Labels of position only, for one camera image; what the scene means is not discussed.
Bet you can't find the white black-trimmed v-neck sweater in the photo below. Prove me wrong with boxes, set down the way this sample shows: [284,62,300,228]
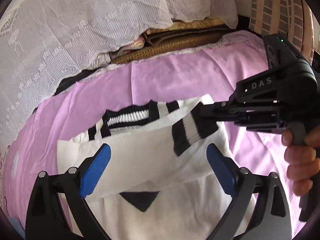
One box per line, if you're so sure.
[57,95,232,239]

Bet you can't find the purple bed sheet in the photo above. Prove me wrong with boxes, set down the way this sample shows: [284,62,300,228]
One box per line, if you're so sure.
[1,31,304,239]

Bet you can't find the brown woven mat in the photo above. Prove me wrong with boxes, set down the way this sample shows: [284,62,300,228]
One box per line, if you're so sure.
[110,18,234,64]

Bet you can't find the white lace cover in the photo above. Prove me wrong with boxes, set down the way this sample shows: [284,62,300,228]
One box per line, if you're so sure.
[1,0,238,152]

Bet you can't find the person right hand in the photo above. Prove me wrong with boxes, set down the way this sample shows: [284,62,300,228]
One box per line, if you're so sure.
[281,127,319,196]

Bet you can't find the brick pattern curtain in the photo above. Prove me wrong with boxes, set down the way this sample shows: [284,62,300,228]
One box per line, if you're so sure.
[249,0,314,63]

